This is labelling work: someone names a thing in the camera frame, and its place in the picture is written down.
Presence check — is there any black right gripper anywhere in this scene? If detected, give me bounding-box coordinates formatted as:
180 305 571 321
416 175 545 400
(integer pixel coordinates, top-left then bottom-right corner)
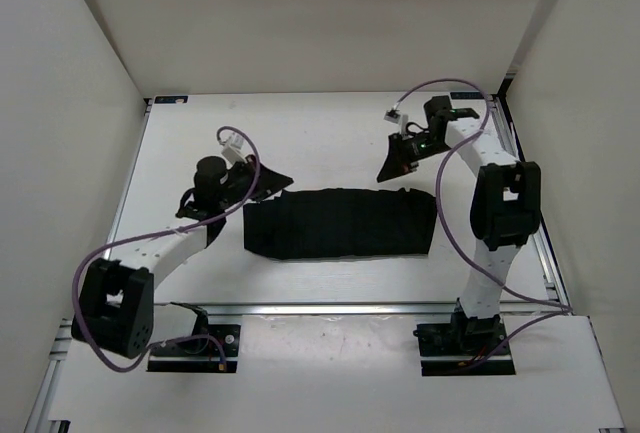
376 131 451 183

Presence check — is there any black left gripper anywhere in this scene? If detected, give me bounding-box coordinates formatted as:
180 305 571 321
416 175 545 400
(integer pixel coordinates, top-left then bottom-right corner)
217 155 293 210

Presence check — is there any black pleated skirt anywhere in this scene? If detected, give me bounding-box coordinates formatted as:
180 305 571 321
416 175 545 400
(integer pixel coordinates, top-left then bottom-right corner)
243 189 437 260

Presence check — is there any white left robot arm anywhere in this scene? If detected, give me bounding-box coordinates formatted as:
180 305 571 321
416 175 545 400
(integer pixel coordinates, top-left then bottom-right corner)
72 155 294 359

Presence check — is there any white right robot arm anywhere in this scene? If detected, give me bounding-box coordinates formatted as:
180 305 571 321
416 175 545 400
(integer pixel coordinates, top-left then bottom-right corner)
377 96 541 355

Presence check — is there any blue label right corner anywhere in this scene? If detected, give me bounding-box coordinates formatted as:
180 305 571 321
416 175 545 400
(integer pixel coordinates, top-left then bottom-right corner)
450 91 484 101

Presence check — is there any blue label corner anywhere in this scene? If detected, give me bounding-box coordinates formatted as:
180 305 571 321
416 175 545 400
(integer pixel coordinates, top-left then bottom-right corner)
450 91 484 101
153 95 189 104

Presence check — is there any blue label left corner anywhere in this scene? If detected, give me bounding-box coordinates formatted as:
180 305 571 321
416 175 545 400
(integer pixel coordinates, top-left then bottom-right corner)
153 95 189 104

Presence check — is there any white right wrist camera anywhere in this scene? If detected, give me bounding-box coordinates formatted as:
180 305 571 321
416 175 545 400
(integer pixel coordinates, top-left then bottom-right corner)
384 106 408 135

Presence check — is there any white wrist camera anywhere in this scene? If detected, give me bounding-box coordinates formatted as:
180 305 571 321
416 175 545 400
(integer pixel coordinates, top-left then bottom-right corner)
384 106 408 135
218 132 246 165

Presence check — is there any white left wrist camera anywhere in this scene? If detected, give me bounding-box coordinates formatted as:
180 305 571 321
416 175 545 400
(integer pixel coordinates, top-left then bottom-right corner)
218 132 246 165

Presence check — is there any aluminium front rail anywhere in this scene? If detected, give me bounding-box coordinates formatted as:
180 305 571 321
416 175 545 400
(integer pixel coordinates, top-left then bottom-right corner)
94 302 466 317

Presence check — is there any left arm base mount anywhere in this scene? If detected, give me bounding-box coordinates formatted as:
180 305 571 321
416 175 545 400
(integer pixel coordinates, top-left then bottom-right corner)
147 302 241 374

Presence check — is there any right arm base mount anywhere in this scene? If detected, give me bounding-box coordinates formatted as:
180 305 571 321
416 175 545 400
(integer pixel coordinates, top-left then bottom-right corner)
413 308 516 377

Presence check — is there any aluminium right side rail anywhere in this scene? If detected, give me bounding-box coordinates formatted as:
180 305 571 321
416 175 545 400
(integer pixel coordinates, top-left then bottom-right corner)
492 95 570 306

